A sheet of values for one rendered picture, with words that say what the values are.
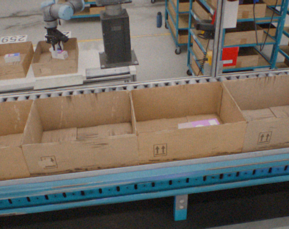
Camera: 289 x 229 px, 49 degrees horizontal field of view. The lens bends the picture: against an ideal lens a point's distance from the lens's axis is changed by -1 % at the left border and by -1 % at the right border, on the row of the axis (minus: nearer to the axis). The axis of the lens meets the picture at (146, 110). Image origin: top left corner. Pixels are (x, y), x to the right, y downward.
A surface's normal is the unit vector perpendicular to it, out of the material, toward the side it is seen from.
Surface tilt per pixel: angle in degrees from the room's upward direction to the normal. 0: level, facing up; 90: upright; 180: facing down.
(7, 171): 90
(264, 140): 90
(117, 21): 90
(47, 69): 91
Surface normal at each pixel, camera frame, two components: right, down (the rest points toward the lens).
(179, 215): 0.13, 0.56
